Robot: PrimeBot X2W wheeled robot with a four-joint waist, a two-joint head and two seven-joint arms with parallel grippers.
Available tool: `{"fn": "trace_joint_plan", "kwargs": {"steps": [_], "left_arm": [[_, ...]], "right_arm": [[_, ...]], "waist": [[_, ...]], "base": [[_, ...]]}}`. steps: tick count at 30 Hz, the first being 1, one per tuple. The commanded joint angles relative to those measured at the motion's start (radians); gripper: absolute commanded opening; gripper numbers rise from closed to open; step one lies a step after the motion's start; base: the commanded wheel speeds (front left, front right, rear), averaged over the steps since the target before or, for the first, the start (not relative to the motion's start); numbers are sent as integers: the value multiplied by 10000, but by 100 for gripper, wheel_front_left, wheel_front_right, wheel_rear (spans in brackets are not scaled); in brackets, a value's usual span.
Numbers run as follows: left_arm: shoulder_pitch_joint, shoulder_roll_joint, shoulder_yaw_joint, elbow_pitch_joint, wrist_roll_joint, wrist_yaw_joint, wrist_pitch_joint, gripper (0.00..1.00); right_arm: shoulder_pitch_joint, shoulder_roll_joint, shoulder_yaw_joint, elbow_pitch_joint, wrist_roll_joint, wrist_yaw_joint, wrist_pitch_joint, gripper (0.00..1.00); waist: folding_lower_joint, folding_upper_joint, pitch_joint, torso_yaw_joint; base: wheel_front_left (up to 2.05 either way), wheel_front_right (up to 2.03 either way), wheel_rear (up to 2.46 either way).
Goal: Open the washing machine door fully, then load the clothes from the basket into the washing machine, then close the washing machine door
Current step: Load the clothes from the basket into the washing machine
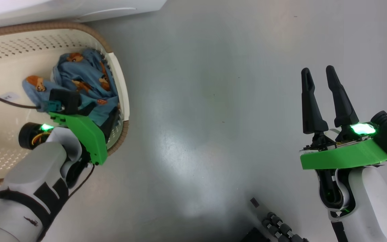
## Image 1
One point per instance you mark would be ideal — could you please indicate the white front-load washing machine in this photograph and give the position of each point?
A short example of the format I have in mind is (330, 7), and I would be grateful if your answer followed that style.
(62, 10)

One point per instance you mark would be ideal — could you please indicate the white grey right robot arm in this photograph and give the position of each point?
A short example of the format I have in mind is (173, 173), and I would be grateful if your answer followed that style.
(371, 205)

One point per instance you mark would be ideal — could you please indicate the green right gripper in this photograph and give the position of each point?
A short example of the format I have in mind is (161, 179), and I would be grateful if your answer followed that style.
(341, 156)

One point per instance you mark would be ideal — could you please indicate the cream perforated laundry basket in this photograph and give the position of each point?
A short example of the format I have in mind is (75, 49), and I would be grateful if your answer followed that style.
(8, 67)

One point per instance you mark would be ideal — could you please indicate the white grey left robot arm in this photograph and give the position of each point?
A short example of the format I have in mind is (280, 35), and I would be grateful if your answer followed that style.
(29, 181)

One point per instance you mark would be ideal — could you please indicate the blue cartoon print garment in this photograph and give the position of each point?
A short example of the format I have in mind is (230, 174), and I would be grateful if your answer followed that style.
(79, 74)

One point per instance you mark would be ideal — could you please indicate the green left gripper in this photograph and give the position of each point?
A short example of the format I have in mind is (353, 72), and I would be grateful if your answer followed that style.
(91, 137)

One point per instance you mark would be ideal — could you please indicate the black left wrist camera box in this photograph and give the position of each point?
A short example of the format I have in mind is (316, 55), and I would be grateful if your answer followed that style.
(64, 101)

